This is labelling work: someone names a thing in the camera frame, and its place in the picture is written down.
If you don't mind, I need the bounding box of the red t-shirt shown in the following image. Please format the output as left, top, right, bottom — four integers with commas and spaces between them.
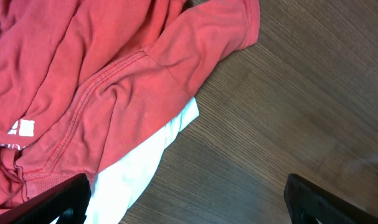
0, 0, 260, 214

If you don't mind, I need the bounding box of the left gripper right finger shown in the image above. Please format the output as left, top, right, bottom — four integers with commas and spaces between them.
284, 174, 378, 224

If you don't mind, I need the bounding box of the white t-shirt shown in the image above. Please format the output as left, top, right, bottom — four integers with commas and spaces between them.
50, 96, 201, 224

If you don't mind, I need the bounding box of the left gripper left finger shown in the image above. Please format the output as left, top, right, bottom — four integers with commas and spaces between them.
0, 173, 91, 224

